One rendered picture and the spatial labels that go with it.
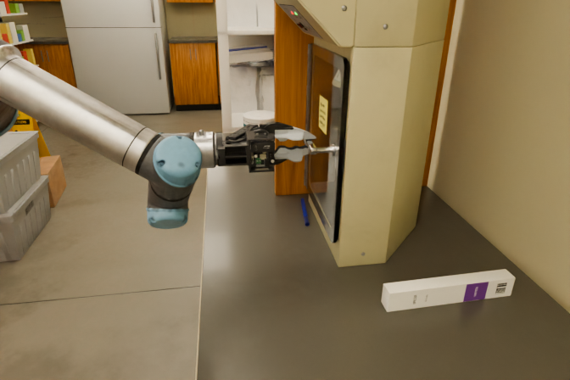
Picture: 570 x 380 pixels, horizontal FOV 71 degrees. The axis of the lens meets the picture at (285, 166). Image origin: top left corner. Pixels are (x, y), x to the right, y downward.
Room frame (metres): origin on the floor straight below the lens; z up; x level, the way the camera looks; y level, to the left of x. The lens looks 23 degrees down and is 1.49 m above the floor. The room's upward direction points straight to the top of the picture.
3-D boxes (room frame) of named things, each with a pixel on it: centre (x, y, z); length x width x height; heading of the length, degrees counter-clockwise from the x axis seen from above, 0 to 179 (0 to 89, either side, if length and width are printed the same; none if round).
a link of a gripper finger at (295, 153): (0.80, -0.02, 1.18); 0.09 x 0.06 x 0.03; 99
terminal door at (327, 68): (0.89, -0.09, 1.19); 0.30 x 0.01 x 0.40; 9
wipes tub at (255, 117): (1.46, 0.09, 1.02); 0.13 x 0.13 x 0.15
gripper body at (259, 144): (0.78, 0.08, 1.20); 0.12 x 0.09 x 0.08; 99
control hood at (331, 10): (0.88, -0.04, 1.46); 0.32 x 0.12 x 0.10; 9
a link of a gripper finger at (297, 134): (0.80, -0.02, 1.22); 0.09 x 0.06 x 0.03; 99
